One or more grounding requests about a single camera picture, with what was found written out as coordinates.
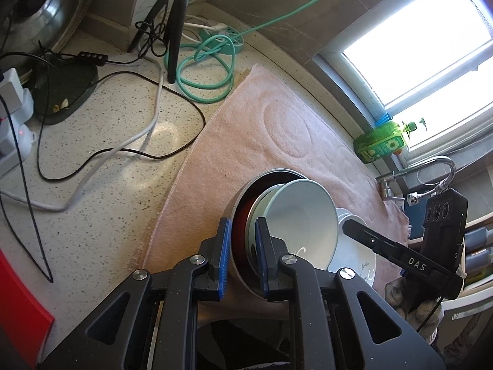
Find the person's right hand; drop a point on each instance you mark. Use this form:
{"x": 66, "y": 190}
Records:
{"x": 423, "y": 316}

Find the flexible faucet sprayer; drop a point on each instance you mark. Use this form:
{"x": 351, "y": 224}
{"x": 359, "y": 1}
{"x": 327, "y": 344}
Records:
{"x": 414, "y": 199}

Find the large steel bowl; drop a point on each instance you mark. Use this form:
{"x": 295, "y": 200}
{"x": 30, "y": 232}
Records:
{"x": 246, "y": 183}

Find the window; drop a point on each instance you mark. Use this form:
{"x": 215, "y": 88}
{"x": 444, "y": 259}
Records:
{"x": 423, "y": 46}

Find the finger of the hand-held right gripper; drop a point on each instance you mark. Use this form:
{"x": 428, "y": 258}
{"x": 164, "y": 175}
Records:
{"x": 369, "y": 239}

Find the steel pot lid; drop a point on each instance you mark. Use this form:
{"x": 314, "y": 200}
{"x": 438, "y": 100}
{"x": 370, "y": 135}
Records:
{"x": 57, "y": 11}

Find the black tripod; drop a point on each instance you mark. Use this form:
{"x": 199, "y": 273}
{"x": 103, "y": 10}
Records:
{"x": 177, "y": 19}

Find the pale blue bowl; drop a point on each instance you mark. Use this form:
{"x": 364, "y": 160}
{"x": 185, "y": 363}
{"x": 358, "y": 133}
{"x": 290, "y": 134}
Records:
{"x": 304, "y": 223}

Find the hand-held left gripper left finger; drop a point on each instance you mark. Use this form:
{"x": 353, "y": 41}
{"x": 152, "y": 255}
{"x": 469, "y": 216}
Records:
{"x": 223, "y": 266}

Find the pink towel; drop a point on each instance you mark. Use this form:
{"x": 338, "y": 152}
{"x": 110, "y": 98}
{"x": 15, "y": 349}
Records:
{"x": 269, "y": 123}

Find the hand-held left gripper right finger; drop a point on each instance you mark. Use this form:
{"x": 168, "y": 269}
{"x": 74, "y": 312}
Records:
{"x": 264, "y": 269}

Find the white power strip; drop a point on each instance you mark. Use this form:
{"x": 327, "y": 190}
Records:
{"x": 11, "y": 92}

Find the white plate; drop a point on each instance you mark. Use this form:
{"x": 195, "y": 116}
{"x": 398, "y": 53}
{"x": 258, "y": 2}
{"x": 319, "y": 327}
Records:
{"x": 362, "y": 266}

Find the red steel bowl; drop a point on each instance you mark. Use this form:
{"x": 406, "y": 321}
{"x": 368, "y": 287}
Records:
{"x": 243, "y": 223}

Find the steel faucet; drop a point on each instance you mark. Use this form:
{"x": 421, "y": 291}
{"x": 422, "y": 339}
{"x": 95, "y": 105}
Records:
{"x": 385, "y": 189}

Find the green dish soap bottle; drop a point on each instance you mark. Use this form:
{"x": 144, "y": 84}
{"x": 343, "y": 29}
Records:
{"x": 379, "y": 144}

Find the red flat object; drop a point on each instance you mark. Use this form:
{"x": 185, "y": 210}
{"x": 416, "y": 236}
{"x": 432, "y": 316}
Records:
{"x": 23, "y": 316}

